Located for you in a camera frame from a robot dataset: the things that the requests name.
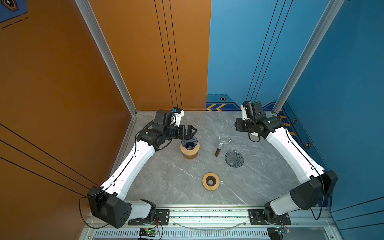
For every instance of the right green circuit board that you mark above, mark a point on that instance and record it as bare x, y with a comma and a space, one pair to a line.
278, 233

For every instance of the green circuit board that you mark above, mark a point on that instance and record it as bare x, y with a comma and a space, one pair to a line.
148, 233
278, 233

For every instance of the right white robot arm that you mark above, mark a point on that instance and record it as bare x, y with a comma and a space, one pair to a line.
316, 184

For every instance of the front aluminium rail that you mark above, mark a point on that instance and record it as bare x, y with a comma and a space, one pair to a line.
219, 222

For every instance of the right aluminium corner post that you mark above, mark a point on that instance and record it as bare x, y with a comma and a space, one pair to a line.
319, 32

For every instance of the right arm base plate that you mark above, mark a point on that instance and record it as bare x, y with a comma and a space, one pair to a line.
257, 217

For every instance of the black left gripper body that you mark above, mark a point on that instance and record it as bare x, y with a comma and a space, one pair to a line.
171, 134

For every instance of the blue ribbed plastic dripper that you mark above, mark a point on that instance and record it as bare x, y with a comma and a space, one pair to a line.
190, 144

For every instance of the orange glass carafe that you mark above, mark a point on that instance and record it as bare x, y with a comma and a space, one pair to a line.
190, 155

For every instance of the left green circuit board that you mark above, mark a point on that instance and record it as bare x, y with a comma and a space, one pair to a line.
148, 233

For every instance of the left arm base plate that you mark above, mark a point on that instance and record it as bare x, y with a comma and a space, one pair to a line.
161, 216

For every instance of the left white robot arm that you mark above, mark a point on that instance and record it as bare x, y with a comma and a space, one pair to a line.
108, 202

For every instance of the left aluminium corner post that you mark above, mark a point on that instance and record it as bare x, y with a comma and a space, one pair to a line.
101, 42

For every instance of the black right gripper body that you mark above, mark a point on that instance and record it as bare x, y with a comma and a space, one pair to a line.
247, 125

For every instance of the grey ribbed glass dripper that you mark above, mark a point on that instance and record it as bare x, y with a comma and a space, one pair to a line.
234, 159

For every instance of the aluminium corner post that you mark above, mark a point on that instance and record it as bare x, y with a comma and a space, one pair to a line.
101, 42
319, 32

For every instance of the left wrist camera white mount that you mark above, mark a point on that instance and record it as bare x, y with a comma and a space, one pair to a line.
177, 114

